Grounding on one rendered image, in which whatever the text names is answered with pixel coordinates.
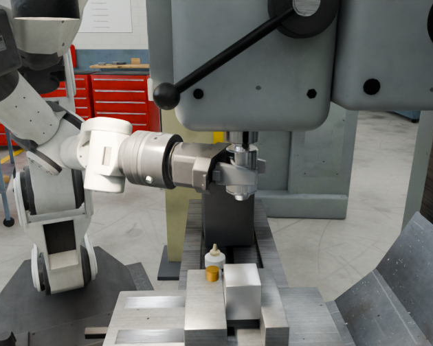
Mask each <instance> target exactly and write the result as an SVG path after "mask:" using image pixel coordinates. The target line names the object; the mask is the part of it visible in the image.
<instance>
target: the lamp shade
mask: <svg viewBox="0 0 433 346"><path fill-rule="evenodd" d="M10 3H11V8H12V16H13V19H26V20H50V21H67V20H80V11H79V4H78V0H10Z"/></svg>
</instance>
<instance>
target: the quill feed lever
mask: <svg viewBox="0 0 433 346"><path fill-rule="evenodd" d="M339 5H340V0H268V4H267V7H268V13H269V17H270V19H269V20H267V21H265V22H264V23H263V24H262V25H260V26H258V27H257V28H256V29H254V30H253V31H251V32H250V33H249V34H247V35H245V36H244V37H242V38H241V39H240V40H238V41H236V42H235V43H234V44H232V45H230V46H229V47H228V48H227V49H225V50H223V51H222V52H221V53H219V54H218V55H216V56H215V57H214V58H212V59H210V60H209V61H207V62H206V63H205V64H203V65H201V66H200V67H199V68H197V69H195V70H194V71H193V72H192V73H190V74H188V75H187V76H186V77H184V78H183V79H181V80H180V81H178V82H177V83H175V84H172V83H169V82H163V83H161V84H158V85H157V86H156V87H155V89H154V91H153V101H154V103H155V104H156V106H157V107H158V108H160V109H162V110H165V111H169V110H172V109H174V108H175V107H176V106H177V105H178V103H179V101H180V98H181V96H180V94H181V93H183V92H184V91H185V90H187V89H189V88H190V87H191V86H192V85H194V84H196V83H197V82H198V81H200V80H202V79H203V78H205V77H206V76H208V75H209V74H210V73H212V72H213V71H215V70H216V69H218V68H219V67H221V66H222V65H224V64H225V63H227V62H228V61H229V60H231V59H233V58H234V57H235V56H237V55H239V54H240V53H241V52H243V51H245V50H246V49H247V48H248V47H250V46H252V45H253V44H254V43H256V42H258V41H259V40H260V39H262V38H263V37H265V36H266V35H268V34H269V33H271V32H272V31H274V30H275V29H277V30H278V31H279V32H280V33H282V34H284V35H285V36H288V37H291V38H311V37H314V36H317V35H318V34H320V33H322V32H323V31H324V30H325V29H326V28H327V27H328V26H329V25H330V24H332V22H333V20H334V18H335V16H336V14H337V11H338V8H339Z"/></svg>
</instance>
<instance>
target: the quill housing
mask: <svg viewBox="0 0 433 346"><path fill-rule="evenodd" d="M267 4H268V0H171V9H172V30H173V70H174V84H175V83H177V82H178V81H180V80H181V79H183V78H184V77H186V76H187V75H188V74H190V73H192V72H193V71H194V70H195V69H197V68H199V67H200V66H201V65H203V64H205V63H206V62H207V61H209V60H210V59H212V58H214V57H215V56H216V55H218V54H219V53H221V52H222V51H223V50H225V49H227V48H228V47H229V46H230V45H232V44H234V43H235V42H236V41H238V40H240V39H241V38H242V37H244V36H245V35H247V34H249V33H250V32H251V31H253V30H254V29H256V28H257V27H258V26H260V25H262V24H263V23H264V22H265V21H267V20H269V19H270V17H269V13H268V7H267ZM338 13H339V8H338V11H337V14H336V16H335V18H334V20H333V22H332V24H330V25H329V26H328V27H327V28H326V29H325V30H324V31H323V32H322V33H320V34H318V35H317V36H314V37H311V38H291V37H288V36H285V35H284V34H282V33H280V32H279V31H278V30H277V29H275V30H274V31H272V32H271V33H269V34H268V35H266V36H265V37H263V38H262V39H260V40H259V41H258V42H256V43H254V44H253V45H252V46H250V47H248V48H247V49H246V50H245V51H243V52H241V53H240V54H239V55H237V56H235V57H234V58H233V59H231V60H229V61H228V62H227V63H225V64H224V65H222V66H221V67H219V68H218V69H216V70H215V71H213V72H212V73H210V74H209V75H208V76H206V77H205V78H203V79H202V80H200V81H198V82H197V83H196V84H194V85H192V86H191V87H190V88H189V89H187V90H185V91H184V92H183V93H181V94H180V96H181V98H180V101H179V103H178V105H177V106H176V107H175V112H176V116H177V119H178V120H179V122H180V124H181V125H182V126H184V127H185V128H187V129H188V130H193V131H197V132H232V131H309V130H315V129H316V128H318V127H320V126H321V125H322V124H323V123H324V122H325V120H326V119H327V117H328V114H329V110H330V102H331V87H332V80H333V65H334V57H335V43H336V35H337V21H338Z"/></svg>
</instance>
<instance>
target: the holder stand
mask: <svg viewBox="0 0 433 346"><path fill-rule="evenodd" d="M254 199H255V194H252V195H250V196H249V198H248V199H247V200H236V199H235V198H234V197H233V195H232V194H229V193H228V192H226V185H220V186H219V187H218V188H217V189H216V190H215V191H214V193H213V194H202V193H201V201H202V216H203V232H204V240H205V246H213V245H214V244H216V245H217V246H242V245H253V239H254Z"/></svg>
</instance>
